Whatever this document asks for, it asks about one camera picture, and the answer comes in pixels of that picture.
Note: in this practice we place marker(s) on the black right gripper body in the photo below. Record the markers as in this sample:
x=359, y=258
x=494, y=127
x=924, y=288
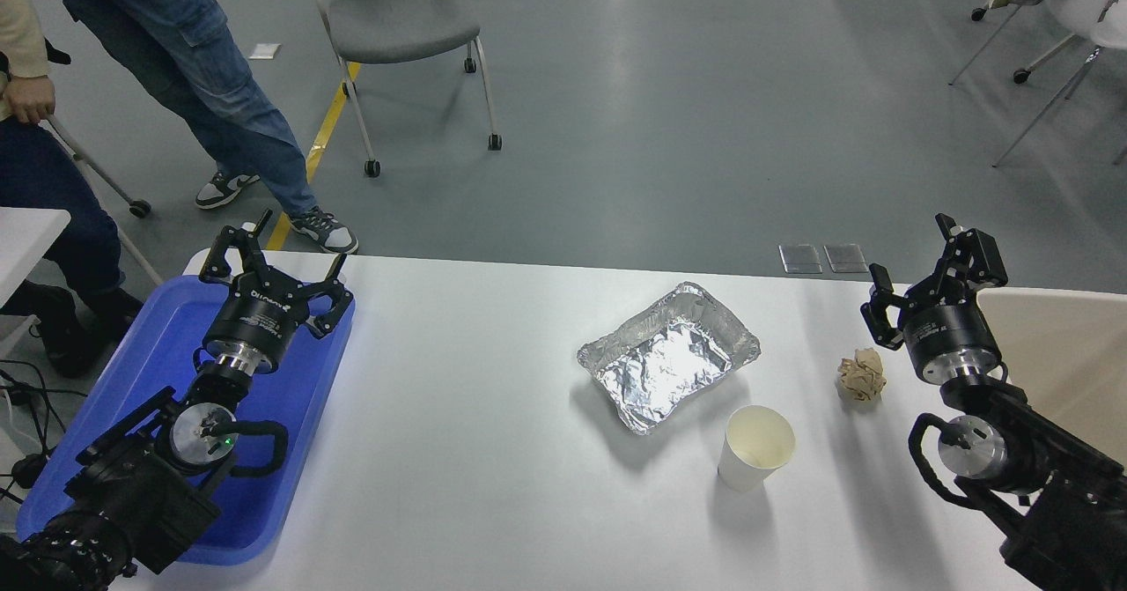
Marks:
x=946, y=331

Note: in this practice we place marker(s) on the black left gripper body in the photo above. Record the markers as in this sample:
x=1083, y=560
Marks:
x=255, y=322

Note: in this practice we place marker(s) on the white paper cup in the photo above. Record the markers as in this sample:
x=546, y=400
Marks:
x=753, y=454

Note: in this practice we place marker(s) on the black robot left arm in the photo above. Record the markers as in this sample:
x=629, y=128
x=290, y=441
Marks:
x=132, y=494

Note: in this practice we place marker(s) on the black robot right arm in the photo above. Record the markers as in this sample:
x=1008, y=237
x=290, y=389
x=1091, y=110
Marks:
x=1057, y=485

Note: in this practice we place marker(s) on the seated person's hand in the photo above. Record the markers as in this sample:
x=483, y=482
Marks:
x=28, y=99

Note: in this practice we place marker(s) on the crumpled tan paper ball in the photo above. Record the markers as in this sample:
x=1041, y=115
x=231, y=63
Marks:
x=861, y=375

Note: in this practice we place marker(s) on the metal floor plate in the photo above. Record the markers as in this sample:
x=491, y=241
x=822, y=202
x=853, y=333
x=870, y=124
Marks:
x=800, y=259
x=846, y=258

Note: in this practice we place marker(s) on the blue plastic tray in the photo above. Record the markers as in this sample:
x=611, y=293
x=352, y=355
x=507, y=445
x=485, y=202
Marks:
x=290, y=432

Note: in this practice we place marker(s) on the large pale bin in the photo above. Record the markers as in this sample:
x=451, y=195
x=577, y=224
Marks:
x=1065, y=353

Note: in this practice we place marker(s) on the metal-legged wheeled chair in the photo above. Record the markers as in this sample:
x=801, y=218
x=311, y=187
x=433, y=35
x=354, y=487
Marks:
x=106, y=177

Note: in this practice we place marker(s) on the standing person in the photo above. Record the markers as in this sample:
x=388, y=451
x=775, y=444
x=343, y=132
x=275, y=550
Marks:
x=211, y=80

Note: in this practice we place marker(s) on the seated person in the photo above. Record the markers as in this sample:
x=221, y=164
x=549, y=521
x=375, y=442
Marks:
x=53, y=212

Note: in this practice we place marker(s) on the white paper scrap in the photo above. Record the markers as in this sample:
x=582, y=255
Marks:
x=264, y=51

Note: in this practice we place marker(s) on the small white side table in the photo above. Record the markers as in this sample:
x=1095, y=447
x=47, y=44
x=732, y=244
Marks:
x=26, y=234

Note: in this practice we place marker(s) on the silver foil tray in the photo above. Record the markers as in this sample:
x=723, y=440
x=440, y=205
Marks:
x=665, y=362

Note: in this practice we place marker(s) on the white wheeled chair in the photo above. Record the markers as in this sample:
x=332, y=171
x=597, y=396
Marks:
x=1096, y=10

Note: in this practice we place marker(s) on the grey wheeled chair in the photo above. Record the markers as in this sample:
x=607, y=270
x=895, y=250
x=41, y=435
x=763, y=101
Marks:
x=401, y=18

